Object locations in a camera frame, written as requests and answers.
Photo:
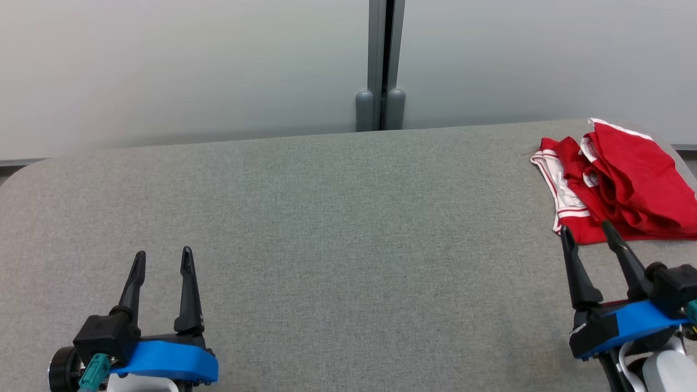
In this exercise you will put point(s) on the left gripper blue body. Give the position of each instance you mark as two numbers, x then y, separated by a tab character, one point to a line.
169	359

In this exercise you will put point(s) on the right gripper blue body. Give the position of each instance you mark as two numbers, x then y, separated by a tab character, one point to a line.
626	324

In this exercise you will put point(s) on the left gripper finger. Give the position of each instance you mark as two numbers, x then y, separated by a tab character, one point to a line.
189	305
133	288

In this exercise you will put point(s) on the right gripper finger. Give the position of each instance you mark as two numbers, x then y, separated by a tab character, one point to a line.
580	283
631	272

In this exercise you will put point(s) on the red shorts white panels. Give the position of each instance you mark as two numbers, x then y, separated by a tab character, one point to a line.
642	174

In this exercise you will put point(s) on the red lettered jersey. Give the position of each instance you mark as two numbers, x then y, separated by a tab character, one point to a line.
566	179

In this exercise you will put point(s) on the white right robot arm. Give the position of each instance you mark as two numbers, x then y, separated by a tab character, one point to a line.
667	373

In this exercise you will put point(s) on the black round left wrist motor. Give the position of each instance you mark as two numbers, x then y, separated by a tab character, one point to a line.
62	370

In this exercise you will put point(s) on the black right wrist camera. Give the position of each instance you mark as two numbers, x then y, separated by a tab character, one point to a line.
675	288

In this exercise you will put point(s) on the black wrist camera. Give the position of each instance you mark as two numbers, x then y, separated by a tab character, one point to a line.
103	337
675	288

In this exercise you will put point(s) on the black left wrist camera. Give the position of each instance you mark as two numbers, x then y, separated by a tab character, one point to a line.
103	337

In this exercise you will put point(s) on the teal right camera connector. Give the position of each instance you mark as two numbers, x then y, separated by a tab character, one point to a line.
692	313

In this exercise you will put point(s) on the teal camera connector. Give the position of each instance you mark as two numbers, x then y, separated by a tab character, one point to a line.
692	313
93	373

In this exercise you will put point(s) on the teal left camera connector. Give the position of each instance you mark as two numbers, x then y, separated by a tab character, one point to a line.
93	373

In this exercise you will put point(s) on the grey partition base rail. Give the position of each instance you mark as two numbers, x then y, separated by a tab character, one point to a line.
22	160

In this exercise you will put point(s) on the grey double partition post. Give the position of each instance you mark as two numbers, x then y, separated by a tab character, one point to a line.
380	54

